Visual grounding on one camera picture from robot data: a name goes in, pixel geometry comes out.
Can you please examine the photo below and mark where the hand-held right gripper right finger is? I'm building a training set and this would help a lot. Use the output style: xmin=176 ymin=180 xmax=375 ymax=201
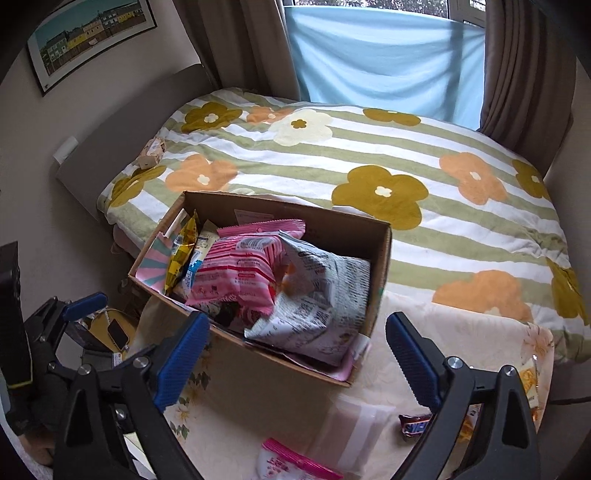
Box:
xmin=385 ymin=311 xmax=541 ymax=480

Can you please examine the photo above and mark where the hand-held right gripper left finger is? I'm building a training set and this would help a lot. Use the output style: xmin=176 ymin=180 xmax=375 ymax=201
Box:
xmin=53 ymin=311 xmax=211 ymax=480

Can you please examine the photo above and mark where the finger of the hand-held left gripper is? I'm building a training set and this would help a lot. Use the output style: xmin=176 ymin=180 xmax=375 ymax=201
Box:
xmin=25 ymin=292 xmax=108 ymax=342

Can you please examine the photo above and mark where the gold snack packet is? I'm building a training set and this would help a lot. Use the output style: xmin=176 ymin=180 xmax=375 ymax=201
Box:
xmin=165 ymin=210 xmax=200 ymax=296

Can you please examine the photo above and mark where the pink snack bag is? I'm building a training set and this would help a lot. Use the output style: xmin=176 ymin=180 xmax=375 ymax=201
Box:
xmin=185 ymin=233 xmax=287 ymax=319

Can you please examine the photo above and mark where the blue and white snack bag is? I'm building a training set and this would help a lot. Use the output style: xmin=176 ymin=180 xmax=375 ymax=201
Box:
xmin=173 ymin=219 xmax=220 ymax=296

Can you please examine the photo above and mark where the white printed snack bag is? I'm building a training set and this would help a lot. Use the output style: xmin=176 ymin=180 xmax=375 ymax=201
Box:
xmin=244 ymin=232 xmax=372 ymax=367

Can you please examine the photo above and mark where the cardboard box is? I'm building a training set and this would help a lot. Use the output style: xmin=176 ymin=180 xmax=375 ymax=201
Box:
xmin=128 ymin=190 xmax=393 ymax=388

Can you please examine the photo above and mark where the pink striped snack packet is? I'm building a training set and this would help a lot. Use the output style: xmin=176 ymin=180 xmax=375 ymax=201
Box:
xmin=216 ymin=218 xmax=306 ymax=241

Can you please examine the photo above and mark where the brown chocolate bar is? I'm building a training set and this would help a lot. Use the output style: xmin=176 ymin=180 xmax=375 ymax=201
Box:
xmin=398 ymin=412 xmax=437 ymax=443

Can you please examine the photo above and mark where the pink bedding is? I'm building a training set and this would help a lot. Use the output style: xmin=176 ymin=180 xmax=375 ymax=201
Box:
xmin=108 ymin=226 xmax=139 ymax=259

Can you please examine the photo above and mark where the clear plastic bag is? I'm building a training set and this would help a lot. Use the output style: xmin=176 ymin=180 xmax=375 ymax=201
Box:
xmin=318 ymin=394 xmax=398 ymax=476

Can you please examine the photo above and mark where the cream floral tablecloth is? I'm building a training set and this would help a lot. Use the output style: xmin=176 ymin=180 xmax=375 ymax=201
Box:
xmin=122 ymin=291 xmax=555 ymax=480

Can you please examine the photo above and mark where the waffle snack packet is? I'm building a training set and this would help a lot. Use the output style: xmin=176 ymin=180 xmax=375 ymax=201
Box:
xmin=462 ymin=357 xmax=543 ymax=444

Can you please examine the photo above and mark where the white packet with pink edge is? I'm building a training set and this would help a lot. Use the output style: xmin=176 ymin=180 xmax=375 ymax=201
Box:
xmin=255 ymin=438 xmax=345 ymax=480

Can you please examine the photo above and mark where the small tissue pack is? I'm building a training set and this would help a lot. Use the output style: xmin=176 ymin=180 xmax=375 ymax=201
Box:
xmin=135 ymin=136 xmax=167 ymax=169

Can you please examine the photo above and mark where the grey bed headboard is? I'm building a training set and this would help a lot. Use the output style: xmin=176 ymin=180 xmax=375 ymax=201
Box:
xmin=55 ymin=64 xmax=222 ymax=222

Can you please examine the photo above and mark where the floral striped bed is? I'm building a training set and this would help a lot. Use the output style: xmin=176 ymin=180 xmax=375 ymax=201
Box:
xmin=95 ymin=87 xmax=591 ymax=365

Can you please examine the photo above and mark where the framed picture of houses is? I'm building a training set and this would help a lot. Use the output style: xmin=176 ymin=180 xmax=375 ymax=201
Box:
xmin=27 ymin=0 xmax=160 ymax=97

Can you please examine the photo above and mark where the brown curtain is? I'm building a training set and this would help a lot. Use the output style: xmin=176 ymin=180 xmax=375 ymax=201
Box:
xmin=478 ymin=4 xmax=578 ymax=174
xmin=178 ymin=0 xmax=305 ymax=100

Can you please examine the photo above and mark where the light blue cloth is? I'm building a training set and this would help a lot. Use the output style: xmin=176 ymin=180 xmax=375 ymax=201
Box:
xmin=283 ymin=6 xmax=488 ymax=130

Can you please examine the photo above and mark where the window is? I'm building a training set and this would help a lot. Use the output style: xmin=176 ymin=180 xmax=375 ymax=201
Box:
xmin=295 ymin=0 xmax=488 ymax=26

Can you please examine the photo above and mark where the white wall socket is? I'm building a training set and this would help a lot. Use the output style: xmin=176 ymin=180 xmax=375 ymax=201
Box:
xmin=52 ymin=136 xmax=79 ymax=164

